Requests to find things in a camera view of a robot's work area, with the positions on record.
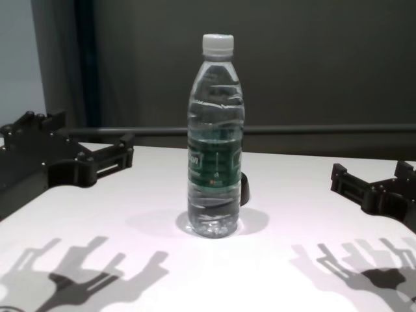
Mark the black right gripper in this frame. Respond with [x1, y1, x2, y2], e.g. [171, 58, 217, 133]
[330, 161, 416, 233]

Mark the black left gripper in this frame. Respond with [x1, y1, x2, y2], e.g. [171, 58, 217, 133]
[0, 110, 136, 219]

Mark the clear water bottle green label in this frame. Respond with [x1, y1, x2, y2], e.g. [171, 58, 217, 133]
[185, 33, 244, 239]

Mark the green YES button black base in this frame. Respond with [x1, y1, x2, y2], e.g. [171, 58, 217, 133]
[239, 174, 252, 206]

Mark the grey horizontal rail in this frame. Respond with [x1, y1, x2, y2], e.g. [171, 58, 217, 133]
[64, 127, 416, 137]

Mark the dark vertical frame post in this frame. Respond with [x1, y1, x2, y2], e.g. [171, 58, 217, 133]
[77, 0, 102, 144]

